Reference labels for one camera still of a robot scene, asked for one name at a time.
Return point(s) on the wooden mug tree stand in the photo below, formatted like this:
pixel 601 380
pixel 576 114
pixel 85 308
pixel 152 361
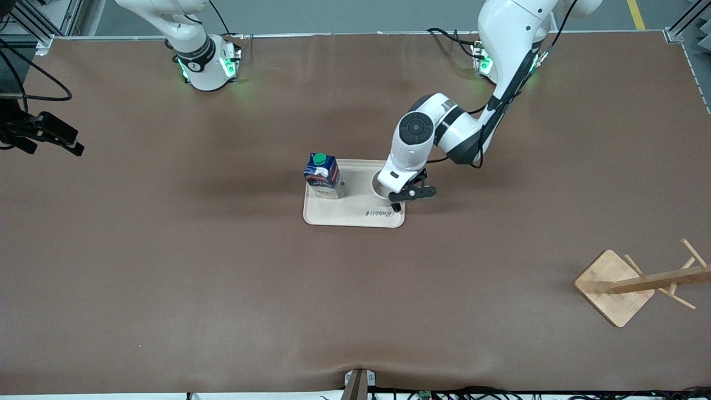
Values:
pixel 614 289

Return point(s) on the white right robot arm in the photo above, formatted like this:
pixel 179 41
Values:
pixel 197 55

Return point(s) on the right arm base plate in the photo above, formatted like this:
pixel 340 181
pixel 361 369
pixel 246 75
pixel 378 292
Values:
pixel 232 61

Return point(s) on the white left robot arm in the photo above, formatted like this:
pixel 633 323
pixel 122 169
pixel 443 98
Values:
pixel 511 44

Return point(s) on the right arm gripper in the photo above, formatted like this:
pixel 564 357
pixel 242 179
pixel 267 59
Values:
pixel 15 127

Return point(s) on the beige plastic tray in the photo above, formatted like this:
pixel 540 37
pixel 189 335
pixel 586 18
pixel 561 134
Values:
pixel 344 214

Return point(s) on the blue milk carton green cap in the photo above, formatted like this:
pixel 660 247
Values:
pixel 323 175

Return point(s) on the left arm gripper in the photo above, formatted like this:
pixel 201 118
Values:
pixel 396 207

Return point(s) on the aluminium frame profile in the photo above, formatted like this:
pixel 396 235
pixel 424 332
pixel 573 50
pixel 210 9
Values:
pixel 39 22
pixel 686 22

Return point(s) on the brown table mat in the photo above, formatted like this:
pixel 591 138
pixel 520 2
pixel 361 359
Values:
pixel 222 278

